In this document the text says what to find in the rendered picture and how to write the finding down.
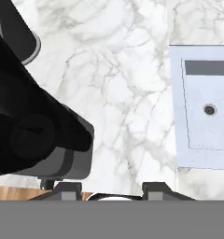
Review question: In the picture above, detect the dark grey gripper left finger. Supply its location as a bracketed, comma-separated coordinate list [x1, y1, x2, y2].
[29, 181, 84, 202]

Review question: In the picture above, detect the black blender with grey base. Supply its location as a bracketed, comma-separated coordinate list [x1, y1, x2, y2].
[0, 25, 95, 190]

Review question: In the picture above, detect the pale blue sink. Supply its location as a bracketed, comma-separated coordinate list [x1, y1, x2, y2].
[168, 44, 224, 171]

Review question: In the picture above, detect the dark grey round lid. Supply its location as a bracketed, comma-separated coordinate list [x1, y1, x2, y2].
[0, 0, 42, 66]

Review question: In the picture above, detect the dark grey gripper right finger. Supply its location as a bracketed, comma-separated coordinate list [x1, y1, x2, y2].
[141, 181, 196, 202]

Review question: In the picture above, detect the white round thing black rim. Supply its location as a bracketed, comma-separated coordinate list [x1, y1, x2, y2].
[85, 192, 144, 202]

